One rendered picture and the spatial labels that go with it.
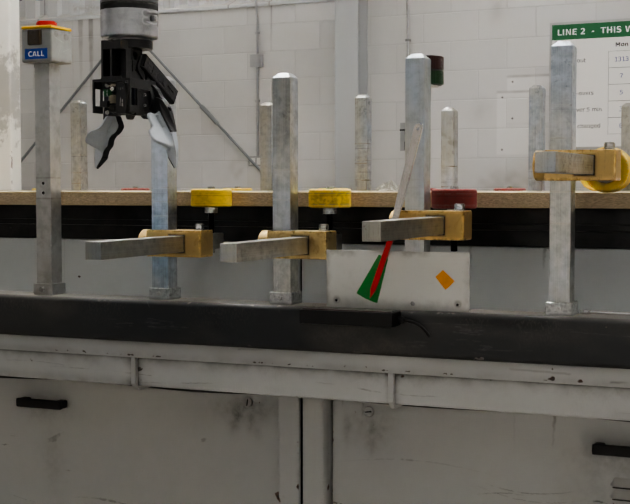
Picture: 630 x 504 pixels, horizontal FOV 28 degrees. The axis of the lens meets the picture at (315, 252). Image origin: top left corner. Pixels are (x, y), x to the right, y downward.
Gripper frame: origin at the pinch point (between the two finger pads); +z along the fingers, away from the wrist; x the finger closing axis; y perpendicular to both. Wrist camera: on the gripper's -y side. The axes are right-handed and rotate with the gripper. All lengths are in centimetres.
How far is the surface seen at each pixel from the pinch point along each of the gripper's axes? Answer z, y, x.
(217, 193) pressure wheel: 4.0, -41.1, -10.3
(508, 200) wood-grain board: 5, -51, 44
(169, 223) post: 9.6, -31.3, -14.8
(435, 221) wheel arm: 8.4, -28.7, 39.2
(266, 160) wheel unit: -4, -137, -53
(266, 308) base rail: 24.4, -29.8, 6.7
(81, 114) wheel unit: -18, -134, -113
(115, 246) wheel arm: 12.7, -6.9, -9.5
